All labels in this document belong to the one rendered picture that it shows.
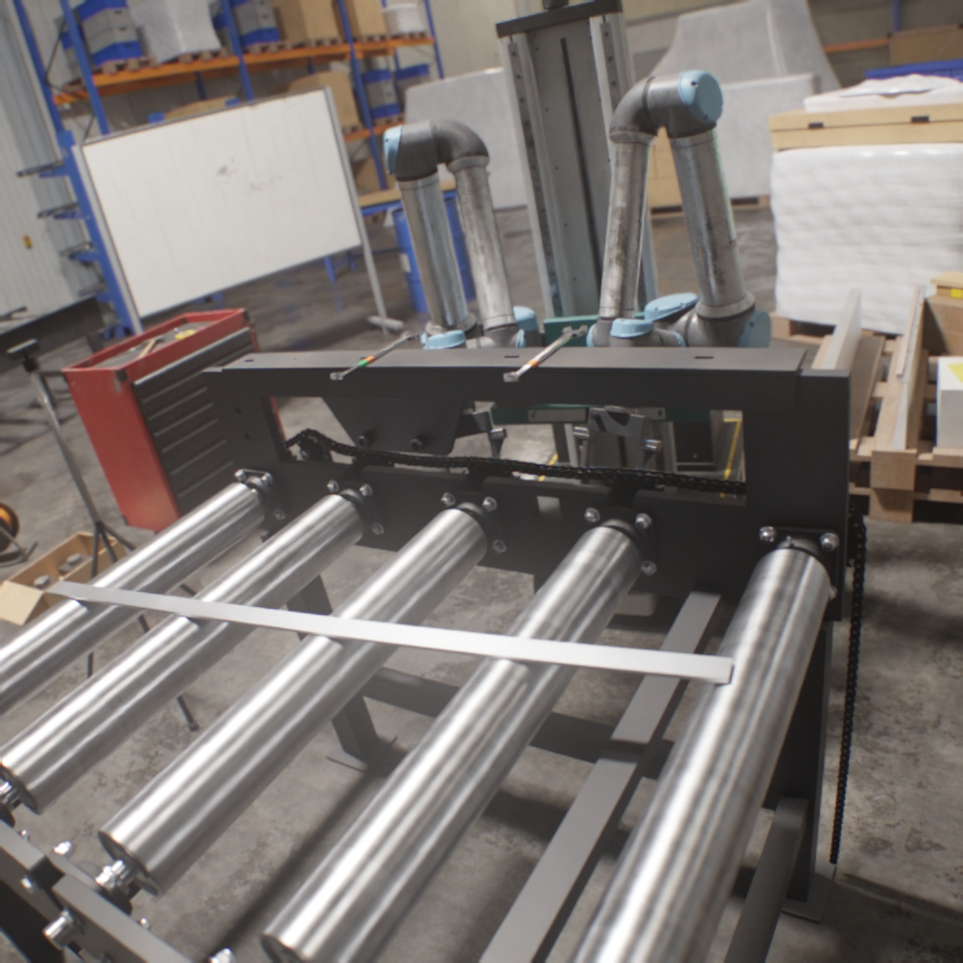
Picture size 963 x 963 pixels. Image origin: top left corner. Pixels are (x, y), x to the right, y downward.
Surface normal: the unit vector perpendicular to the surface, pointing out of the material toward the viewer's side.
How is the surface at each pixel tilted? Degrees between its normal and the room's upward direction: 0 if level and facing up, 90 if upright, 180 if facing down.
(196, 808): 59
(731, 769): 25
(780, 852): 0
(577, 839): 0
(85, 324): 90
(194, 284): 90
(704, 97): 83
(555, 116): 90
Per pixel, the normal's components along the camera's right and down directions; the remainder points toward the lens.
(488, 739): 0.48, -0.52
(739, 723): 0.09, -0.80
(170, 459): 0.83, 0.09
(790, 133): -0.77, 0.42
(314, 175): 0.55, 0.28
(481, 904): -0.20, -0.87
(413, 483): -0.51, 0.48
